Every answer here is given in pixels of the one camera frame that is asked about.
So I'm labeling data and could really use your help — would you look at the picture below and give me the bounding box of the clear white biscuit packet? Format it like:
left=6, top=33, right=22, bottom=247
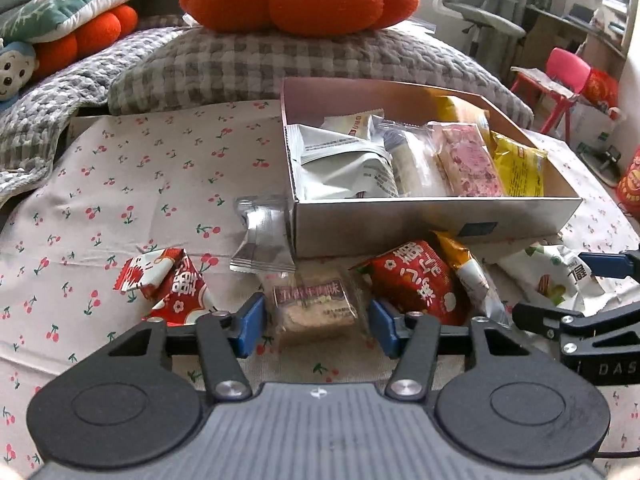
left=370, top=116, right=450, bottom=198

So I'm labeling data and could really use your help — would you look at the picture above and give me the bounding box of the silver foil packet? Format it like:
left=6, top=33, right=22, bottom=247
left=229, top=195, right=296, bottom=274

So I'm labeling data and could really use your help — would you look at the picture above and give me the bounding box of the cream red label packet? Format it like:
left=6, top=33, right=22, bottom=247
left=321, top=108, right=384, bottom=140

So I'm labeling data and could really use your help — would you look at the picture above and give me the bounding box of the white paper bag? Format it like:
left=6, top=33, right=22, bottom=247
left=568, top=103, right=627, bottom=153

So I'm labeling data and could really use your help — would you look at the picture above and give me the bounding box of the blue monkey plush toy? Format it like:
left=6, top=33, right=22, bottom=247
left=0, top=41, right=39, bottom=112

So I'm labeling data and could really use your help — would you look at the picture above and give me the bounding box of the small orange plush cushion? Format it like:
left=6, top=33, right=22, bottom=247
left=32, top=4, right=138, bottom=80

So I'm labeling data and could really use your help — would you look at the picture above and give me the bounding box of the red white candy packet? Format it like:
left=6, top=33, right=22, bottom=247
left=114, top=248, right=218, bottom=326

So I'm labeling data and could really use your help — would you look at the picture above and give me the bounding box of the grey checkered quilted cushion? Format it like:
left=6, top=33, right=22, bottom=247
left=107, top=22, right=534, bottom=127

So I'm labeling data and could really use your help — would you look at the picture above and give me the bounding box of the white grey office chair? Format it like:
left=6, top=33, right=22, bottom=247
left=433, top=0, right=525, bottom=60

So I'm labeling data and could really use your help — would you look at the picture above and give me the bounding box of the white grey nut packet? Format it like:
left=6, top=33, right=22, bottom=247
left=285, top=124, right=398, bottom=202

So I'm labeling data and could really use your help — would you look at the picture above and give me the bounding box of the brown label cake packet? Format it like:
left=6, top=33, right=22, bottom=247
left=262, top=262, right=363, bottom=348

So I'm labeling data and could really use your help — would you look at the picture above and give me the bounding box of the red chinese snack packet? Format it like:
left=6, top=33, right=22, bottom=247
left=357, top=240, right=471, bottom=326

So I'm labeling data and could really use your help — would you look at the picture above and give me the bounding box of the large yellow snack packet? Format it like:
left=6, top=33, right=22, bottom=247
left=434, top=96, right=491, bottom=146

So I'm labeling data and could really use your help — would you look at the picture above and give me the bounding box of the pink clear nougat packet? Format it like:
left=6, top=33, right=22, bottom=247
left=427, top=122, right=506, bottom=197

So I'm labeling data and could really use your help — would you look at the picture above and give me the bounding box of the small yellow snack packet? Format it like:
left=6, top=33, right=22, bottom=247
left=491, top=131, right=548, bottom=197

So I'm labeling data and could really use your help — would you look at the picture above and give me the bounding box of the green white leaf pillow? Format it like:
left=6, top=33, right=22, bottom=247
left=1, top=0, right=129, bottom=44

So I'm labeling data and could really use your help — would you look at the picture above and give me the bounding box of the cherry print tablecloth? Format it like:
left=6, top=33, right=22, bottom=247
left=1, top=101, right=639, bottom=479

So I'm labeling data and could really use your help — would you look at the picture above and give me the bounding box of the red gift bag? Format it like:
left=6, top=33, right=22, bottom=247
left=582, top=67, right=618, bottom=112

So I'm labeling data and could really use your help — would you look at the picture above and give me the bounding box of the wooden desk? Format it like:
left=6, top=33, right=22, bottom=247
left=514, top=0, right=638, bottom=79

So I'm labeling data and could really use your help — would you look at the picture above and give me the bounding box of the orange white small packet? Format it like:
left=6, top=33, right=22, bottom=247
left=433, top=231, right=510, bottom=326

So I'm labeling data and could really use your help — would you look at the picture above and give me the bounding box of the pink red kids chair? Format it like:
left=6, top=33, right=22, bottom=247
left=511, top=48, right=591, bottom=136

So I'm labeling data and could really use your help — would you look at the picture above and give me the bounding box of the white black text packet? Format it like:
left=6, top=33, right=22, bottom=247
left=497, top=244, right=615, bottom=316

